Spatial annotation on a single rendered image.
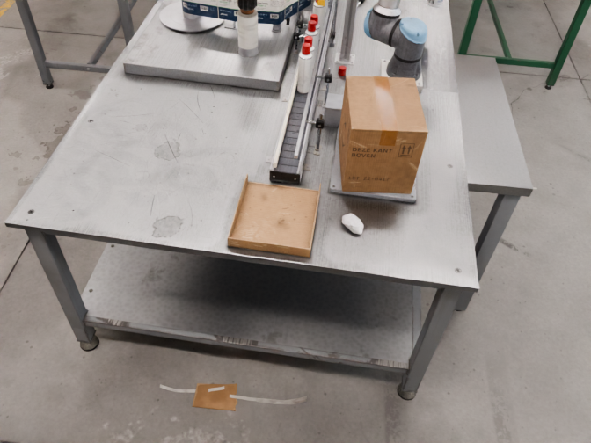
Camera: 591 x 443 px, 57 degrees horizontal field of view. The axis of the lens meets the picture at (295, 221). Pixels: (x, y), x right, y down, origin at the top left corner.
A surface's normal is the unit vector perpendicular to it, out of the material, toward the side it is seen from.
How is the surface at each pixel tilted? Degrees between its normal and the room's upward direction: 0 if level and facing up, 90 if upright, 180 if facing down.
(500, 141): 0
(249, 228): 0
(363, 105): 0
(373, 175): 90
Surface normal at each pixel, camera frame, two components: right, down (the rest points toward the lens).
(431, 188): 0.04, -0.68
